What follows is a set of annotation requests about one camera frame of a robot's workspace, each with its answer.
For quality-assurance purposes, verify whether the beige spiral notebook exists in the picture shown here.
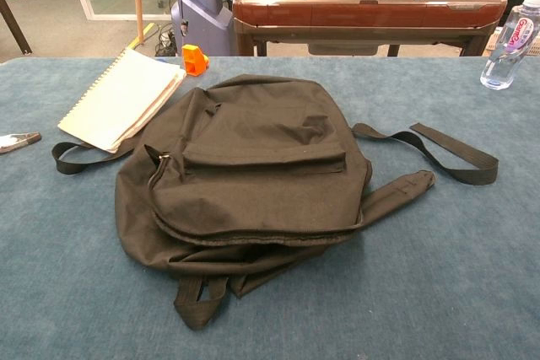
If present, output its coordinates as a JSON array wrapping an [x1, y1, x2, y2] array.
[[57, 47, 187, 154]]

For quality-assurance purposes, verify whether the black fabric backpack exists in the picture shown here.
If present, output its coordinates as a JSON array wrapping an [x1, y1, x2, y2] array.
[[51, 74, 500, 332]]

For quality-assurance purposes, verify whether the blue felt table cover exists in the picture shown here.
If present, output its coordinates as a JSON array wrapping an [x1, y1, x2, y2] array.
[[0, 55, 540, 360]]

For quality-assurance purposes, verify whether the brown mahjong table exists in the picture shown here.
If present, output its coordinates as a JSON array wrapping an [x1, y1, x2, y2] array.
[[231, 0, 509, 57]]

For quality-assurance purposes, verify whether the blue grey machine pedestal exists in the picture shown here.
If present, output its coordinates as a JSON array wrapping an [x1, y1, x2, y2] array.
[[170, 0, 235, 56]]

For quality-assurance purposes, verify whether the black slanted furniture leg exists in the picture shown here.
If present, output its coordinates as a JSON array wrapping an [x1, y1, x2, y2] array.
[[0, 0, 34, 56]]

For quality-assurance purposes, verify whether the white power strip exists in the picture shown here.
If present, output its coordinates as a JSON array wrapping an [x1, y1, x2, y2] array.
[[156, 29, 177, 56]]

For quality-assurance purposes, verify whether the clear plastic water bottle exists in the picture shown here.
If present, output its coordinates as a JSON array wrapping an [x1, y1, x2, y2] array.
[[479, 0, 540, 91]]

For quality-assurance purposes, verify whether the orange plastic block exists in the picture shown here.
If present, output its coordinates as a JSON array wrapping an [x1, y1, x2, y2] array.
[[181, 44, 210, 78]]

